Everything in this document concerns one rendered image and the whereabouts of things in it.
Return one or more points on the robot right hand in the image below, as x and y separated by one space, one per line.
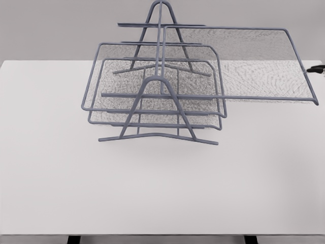
317 68

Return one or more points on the large grey mesh tray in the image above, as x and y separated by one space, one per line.
254 66

